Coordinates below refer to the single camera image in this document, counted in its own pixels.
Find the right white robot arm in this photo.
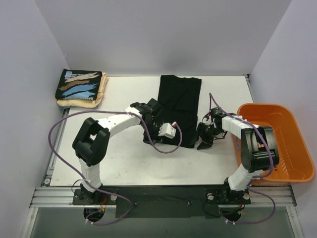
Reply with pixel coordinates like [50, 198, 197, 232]
[194, 107, 279, 203]

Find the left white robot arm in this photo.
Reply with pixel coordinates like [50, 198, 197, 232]
[72, 99, 176, 204]

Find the orange plastic basket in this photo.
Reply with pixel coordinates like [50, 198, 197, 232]
[237, 103, 315, 186]

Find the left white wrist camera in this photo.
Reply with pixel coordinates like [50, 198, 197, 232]
[158, 122, 177, 139]

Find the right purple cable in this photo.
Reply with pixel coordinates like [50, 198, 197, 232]
[209, 92, 277, 226]

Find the purple cable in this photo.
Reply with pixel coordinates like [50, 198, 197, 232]
[209, 92, 277, 226]
[48, 111, 183, 226]

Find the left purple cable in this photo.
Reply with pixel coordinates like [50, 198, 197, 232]
[48, 111, 183, 226]

